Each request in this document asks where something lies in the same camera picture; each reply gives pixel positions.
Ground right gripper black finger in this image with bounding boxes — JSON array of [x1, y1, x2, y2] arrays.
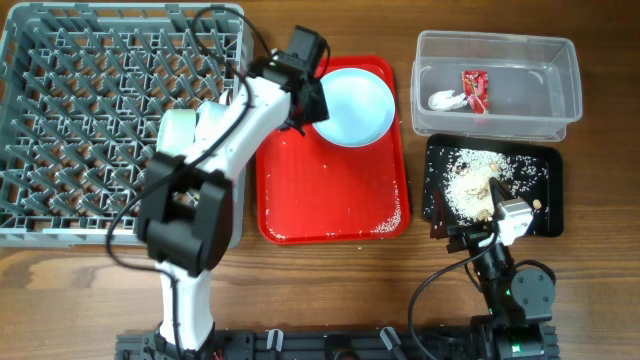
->
[[488, 177, 513, 203], [431, 190, 457, 228]]

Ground food scraps and rice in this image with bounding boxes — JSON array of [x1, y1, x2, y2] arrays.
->
[[441, 149, 548, 225]]

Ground light blue plate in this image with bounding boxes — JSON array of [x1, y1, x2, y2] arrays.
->
[[313, 68, 396, 148]]

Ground white napkin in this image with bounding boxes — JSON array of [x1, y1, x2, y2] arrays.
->
[[427, 90, 467, 112]]

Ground red snack wrapper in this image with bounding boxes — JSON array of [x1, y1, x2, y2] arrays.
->
[[462, 70, 489, 114]]

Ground green bowl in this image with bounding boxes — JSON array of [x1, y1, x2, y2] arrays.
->
[[156, 109, 197, 156]]

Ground white plastic spoon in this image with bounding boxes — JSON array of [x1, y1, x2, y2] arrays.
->
[[218, 90, 233, 106]]

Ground light blue bowl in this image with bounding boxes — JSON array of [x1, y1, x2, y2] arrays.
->
[[195, 101, 233, 146]]

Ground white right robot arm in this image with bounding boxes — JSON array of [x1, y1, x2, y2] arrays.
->
[[430, 178, 558, 359]]

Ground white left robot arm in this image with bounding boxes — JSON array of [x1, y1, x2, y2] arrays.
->
[[136, 55, 328, 359]]

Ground black waste tray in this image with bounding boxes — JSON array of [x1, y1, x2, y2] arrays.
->
[[422, 134, 564, 237]]

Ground clear plastic waste bin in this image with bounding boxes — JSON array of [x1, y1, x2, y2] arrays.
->
[[410, 30, 583, 142]]

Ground grey dishwasher rack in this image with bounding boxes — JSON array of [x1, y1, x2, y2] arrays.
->
[[1, 2, 254, 248]]

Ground red serving tray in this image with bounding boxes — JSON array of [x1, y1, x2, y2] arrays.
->
[[255, 54, 413, 246]]

